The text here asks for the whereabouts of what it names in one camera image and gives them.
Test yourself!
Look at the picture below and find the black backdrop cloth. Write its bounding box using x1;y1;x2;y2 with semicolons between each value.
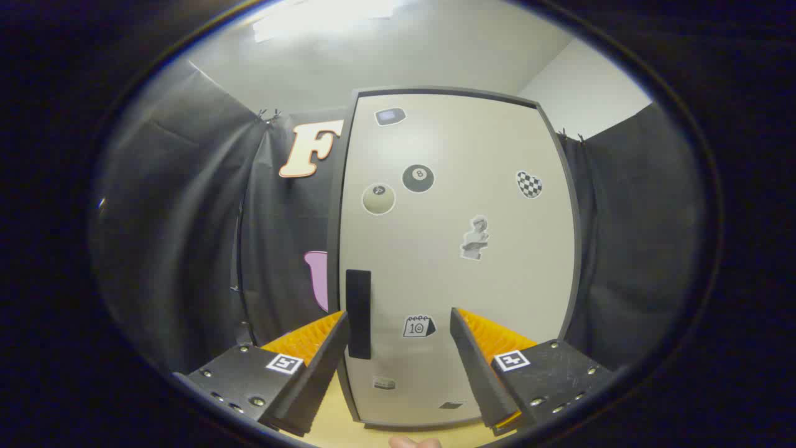
93;59;703;374

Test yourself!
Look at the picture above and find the white cabinet door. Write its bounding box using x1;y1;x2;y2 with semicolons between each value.
339;93;578;429

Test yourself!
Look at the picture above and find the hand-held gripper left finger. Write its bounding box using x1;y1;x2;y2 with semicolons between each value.
173;310;350;438

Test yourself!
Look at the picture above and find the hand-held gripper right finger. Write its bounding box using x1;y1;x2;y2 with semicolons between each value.
449;307;615;436

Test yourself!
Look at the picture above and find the dark grey cabinet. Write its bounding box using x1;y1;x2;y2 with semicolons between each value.
327;86;583;431

